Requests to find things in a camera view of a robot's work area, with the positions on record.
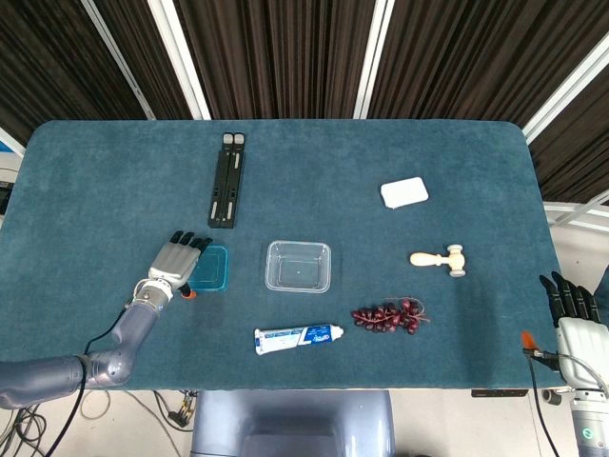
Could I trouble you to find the dark brown curtain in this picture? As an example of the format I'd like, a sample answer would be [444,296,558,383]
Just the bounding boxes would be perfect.
[0,0,609,206]

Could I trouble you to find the white frame rail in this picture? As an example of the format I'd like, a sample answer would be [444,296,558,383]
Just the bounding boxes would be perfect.
[541,189,609,234]

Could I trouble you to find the white floor cable loop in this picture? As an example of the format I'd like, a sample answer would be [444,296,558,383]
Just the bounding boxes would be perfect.
[79,389,112,421]

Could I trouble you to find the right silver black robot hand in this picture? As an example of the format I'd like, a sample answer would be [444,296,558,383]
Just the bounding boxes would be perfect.
[521,270,609,387]

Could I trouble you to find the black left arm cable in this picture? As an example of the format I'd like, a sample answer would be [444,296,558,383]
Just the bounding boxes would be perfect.
[40,304,134,457]

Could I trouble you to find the red grape bunch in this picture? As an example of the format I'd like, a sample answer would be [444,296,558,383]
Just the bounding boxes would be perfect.
[351,297,432,336]

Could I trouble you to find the clear plastic container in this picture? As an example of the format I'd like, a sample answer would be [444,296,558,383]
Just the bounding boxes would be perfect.
[264,240,332,294]

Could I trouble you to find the black metal bracket plate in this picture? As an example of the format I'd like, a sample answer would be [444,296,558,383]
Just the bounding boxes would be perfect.
[470,388,529,399]

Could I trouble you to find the white blue toothpaste tube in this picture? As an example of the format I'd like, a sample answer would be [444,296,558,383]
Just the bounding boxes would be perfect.
[253,324,345,357]

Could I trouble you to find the black right hand cable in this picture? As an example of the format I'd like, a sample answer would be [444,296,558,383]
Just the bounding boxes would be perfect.
[522,349,560,457]

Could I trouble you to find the black folding stand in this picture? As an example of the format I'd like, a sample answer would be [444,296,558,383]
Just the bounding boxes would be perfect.
[206,132,247,230]

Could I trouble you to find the teal plastic container lid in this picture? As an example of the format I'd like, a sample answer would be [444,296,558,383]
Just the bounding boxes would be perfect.
[189,244,230,292]

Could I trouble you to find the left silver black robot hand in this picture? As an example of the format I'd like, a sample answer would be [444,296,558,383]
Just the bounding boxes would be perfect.
[147,230,214,300]

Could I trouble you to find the blue-green table cloth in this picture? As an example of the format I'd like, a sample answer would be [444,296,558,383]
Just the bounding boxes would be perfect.
[0,118,567,392]

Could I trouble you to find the blue-grey robot torso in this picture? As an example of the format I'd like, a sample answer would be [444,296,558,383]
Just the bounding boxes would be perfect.
[189,389,397,457]

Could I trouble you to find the black floor cable bundle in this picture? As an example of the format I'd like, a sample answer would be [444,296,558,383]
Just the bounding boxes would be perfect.
[0,404,51,457]

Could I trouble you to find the wide white frame post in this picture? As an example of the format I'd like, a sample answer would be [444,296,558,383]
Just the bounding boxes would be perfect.
[147,0,212,121]

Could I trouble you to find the wooden toy hammer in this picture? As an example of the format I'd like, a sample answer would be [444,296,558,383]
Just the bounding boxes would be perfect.
[409,244,469,279]

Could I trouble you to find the thin grey frame post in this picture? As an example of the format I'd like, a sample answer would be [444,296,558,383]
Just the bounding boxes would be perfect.
[80,0,157,121]

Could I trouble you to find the black floor plug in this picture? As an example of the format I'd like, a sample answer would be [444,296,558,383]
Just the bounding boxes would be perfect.
[167,389,199,429]

